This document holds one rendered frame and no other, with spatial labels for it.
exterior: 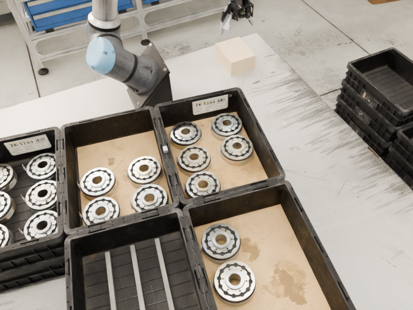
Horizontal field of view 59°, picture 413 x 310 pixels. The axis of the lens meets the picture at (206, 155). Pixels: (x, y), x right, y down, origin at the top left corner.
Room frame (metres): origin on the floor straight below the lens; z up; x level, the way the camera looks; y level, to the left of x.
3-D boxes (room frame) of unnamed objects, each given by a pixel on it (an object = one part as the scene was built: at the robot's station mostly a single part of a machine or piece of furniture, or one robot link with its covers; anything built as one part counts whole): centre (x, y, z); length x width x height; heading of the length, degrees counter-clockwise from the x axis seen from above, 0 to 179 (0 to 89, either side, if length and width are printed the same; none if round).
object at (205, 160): (0.72, 0.04, 0.86); 0.10 x 0.10 x 0.01
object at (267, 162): (0.74, -0.03, 0.87); 0.40 x 0.30 x 0.11; 13
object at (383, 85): (1.36, -0.94, 0.37); 0.40 x 0.30 x 0.45; 22
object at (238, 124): (0.86, -0.07, 0.86); 0.10 x 0.10 x 0.01
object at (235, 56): (1.39, -0.15, 0.74); 0.16 x 0.12 x 0.07; 22
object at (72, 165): (0.67, 0.27, 0.87); 0.40 x 0.30 x 0.11; 13
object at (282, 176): (0.74, -0.03, 0.92); 0.40 x 0.30 x 0.02; 13
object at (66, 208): (0.67, 0.27, 0.92); 0.40 x 0.30 x 0.02; 13
